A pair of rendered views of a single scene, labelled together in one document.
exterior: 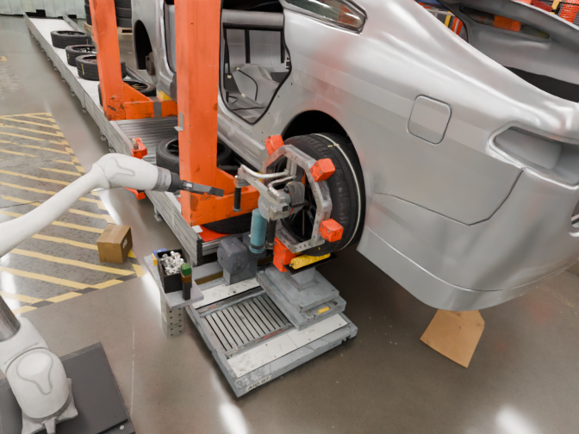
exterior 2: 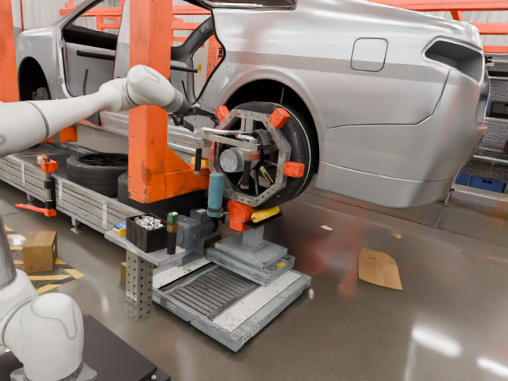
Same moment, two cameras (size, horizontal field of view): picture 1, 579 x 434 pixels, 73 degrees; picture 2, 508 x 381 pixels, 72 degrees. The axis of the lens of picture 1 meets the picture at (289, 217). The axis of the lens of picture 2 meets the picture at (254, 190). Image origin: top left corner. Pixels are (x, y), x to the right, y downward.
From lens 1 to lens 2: 84 cm
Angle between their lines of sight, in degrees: 23
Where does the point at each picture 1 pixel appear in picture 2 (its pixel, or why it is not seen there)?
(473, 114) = (406, 40)
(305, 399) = (296, 339)
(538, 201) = (462, 93)
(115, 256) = (44, 262)
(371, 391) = (345, 320)
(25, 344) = (26, 292)
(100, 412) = (122, 367)
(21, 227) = (72, 106)
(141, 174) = (165, 83)
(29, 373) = (52, 311)
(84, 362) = not seen: hidden behind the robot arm
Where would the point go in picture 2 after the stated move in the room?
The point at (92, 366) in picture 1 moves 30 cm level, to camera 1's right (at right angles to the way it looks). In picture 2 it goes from (90, 331) to (173, 323)
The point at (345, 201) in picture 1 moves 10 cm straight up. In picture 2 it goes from (300, 144) to (303, 125)
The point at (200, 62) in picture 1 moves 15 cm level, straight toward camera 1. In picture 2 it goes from (157, 36) to (166, 35)
